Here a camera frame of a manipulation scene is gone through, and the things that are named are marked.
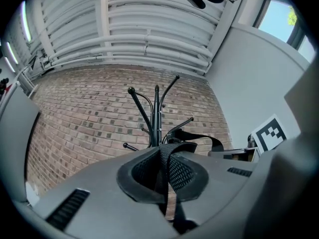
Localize white ceiling pipes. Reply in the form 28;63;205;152
41;31;215;76

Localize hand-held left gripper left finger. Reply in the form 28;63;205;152
32;147;180;239

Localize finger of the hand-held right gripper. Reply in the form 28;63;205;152
208;147;250;162

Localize long ceiling light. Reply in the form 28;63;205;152
6;41;19;65
20;0;32;42

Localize dark-framed window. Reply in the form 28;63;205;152
253;0;319;62

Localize grey metal cabinet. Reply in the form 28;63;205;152
0;85;41;204

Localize black strap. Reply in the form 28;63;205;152
153;129;224;235

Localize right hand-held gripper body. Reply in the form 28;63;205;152
246;113;288;163

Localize black metal coat rack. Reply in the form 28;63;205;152
123;75;194;151

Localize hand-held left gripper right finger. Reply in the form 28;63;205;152
168;151;261;228

